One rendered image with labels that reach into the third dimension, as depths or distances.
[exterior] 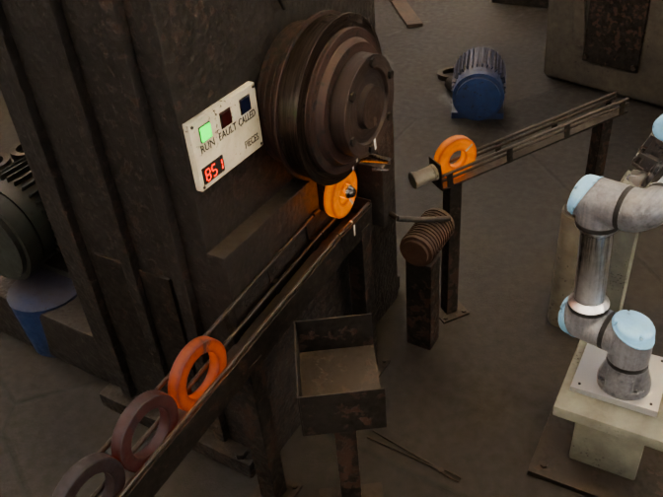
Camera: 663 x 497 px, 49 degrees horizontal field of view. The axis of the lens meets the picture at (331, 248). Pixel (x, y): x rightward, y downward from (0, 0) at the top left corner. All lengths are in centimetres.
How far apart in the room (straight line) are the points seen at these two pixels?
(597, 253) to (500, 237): 135
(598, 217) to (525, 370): 94
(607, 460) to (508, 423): 34
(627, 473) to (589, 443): 15
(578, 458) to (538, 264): 103
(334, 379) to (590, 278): 76
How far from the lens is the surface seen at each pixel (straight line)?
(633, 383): 226
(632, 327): 218
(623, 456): 242
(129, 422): 167
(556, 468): 247
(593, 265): 209
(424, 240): 245
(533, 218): 352
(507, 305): 301
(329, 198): 211
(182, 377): 174
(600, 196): 196
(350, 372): 189
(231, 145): 185
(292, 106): 184
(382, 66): 200
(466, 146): 254
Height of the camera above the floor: 197
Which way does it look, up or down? 37 degrees down
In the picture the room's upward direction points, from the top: 5 degrees counter-clockwise
